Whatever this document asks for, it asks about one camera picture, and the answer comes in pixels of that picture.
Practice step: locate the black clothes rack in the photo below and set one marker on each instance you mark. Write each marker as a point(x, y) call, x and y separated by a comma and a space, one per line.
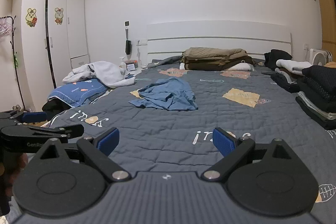
point(8, 29)

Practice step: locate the blue patterned pillow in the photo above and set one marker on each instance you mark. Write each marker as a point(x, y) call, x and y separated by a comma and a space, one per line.
point(79, 93)

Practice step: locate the black wall mounted device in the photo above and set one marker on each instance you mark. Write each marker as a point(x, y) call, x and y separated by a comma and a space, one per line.
point(128, 47)

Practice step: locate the tall cardboard roll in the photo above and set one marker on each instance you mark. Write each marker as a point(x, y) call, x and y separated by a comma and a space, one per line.
point(327, 11)

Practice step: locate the grey quilted bedspread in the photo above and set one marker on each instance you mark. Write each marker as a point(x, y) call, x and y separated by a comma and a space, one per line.
point(161, 140)

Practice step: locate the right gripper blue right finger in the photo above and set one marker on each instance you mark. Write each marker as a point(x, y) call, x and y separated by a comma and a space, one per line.
point(236, 152)

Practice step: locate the black folded clothes stack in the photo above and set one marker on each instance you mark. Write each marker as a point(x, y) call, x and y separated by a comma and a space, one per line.
point(316, 95)

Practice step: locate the white small fan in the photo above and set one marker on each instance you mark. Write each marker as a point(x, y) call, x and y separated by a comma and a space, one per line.
point(320, 57)

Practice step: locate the white bottle on nightstand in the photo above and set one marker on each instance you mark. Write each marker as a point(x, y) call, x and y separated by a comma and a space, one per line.
point(122, 63)

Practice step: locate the blue shirt garment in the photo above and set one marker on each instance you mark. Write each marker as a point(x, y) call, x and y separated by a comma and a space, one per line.
point(171, 94)

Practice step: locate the black garment near headboard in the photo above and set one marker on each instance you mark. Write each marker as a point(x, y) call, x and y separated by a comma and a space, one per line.
point(273, 56)

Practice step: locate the light grey hoodie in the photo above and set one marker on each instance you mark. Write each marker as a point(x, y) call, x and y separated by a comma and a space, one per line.
point(109, 74)

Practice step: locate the olive brown folded blanket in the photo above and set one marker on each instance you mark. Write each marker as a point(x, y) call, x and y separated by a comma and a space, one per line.
point(214, 59)

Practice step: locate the white bed headboard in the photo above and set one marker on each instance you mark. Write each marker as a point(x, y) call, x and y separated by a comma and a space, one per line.
point(173, 38)

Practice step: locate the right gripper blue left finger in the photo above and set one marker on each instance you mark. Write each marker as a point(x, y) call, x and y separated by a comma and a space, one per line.
point(95, 152)

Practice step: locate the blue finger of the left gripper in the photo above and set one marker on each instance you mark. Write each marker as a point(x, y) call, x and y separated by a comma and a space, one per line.
point(34, 117)

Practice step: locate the white wardrobe with stickers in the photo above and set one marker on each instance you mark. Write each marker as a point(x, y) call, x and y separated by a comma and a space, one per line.
point(50, 41)

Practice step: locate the white folded garment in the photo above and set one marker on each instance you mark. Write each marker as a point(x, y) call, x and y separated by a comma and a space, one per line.
point(294, 67)

